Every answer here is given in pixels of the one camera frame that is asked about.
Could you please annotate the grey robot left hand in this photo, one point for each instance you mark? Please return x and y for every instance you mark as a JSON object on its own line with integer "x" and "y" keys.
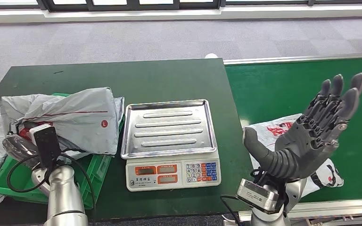
{"x": 20, "y": 148}

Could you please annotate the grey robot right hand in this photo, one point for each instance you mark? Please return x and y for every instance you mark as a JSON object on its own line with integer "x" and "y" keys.
{"x": 299, "y": 149}

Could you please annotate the grey parcel red print panda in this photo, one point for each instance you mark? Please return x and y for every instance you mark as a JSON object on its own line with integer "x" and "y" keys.
{"x": 270, "y": 132}

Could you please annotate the grey parcel red print sticker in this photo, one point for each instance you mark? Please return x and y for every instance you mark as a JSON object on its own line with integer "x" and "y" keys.
{"x": 74, "y": 118}

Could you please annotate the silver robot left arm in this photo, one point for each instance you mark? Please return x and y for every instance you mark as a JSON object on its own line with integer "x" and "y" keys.
{"x": 64, "y": 199}

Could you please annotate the green conveyor belt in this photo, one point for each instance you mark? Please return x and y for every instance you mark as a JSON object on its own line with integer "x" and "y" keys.
{"x": 277, "y": 90}

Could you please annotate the green plastic crate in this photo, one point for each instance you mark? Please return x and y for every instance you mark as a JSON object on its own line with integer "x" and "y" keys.
{"x": 96, "y": 174}

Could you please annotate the small white round object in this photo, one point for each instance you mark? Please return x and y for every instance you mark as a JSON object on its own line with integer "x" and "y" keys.
{"x": 211, "y": 55}

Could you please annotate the steel scale tray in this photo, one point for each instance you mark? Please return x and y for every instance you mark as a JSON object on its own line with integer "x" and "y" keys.
{"x": 168, "y": 131}

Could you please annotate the white electronic scale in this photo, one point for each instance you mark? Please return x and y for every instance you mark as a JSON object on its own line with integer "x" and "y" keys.
{"x": 168, "y": 177}

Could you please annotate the dark green table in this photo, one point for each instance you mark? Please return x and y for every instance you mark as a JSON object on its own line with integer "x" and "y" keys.
{"x": 153, "y": 78}

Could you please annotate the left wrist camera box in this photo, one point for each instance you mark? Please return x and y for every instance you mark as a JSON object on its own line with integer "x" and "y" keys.
{"x": 46, "y": 146}

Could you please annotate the aluminium conveyor side rail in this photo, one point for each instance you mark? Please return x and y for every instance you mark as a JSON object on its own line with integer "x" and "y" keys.
{"x": 340, "y": 207}
{"x": 293, "y": 58}

